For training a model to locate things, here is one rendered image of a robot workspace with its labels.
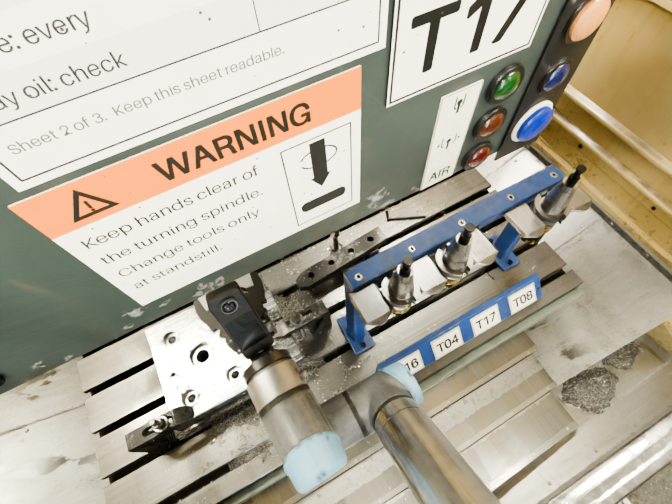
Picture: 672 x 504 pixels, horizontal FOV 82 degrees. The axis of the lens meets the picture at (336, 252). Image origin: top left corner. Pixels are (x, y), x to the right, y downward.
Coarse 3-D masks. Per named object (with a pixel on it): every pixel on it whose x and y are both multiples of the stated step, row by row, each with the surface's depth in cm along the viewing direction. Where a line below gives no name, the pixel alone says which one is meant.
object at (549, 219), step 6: (546, 192) 72; (540, 198) 71; (534, 204) 71; (534, 210) 71; (540, 210) 70; (570, 210) 70; (540, 216) 70; (546, 216) 69; (552, 216) 69; (558, 216) 70; (564, 216) 70; (546, 222) 71; (552, 222) 70; (558, 222) 72
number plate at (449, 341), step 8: (456, 328) 88; (440, 336) 87; (448, 336) 87; (456, 336) 88; (432, 344) 87; (440, 344) 87; (448, 344) 88; (456, 344) 89; (440, 352) 88; (448, 352) 89
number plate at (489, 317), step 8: (496, 304) 90; (488, 312) 90; (496, 312) 90; (472, 320) 89; (480, 320) 89; (488, 320) 90; (496, 320) 91; (472, 328) 89; (480, 328) 90; (488, 328) 91
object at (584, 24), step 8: (592, 0) 21; (600, 0) 21; (608, 0) 22; (584, 8) 22; (592, 8) 22; (600, 8) 22; (608, 8) 22; (584, 16) 22; (592, 16) 22; (600, 16) 22; (576, 24) 22; (584, 24) 22; (592, 24) 22; (576, 32) 23; (584, 32) 23; (592, 32) 23; (576, 40) 23
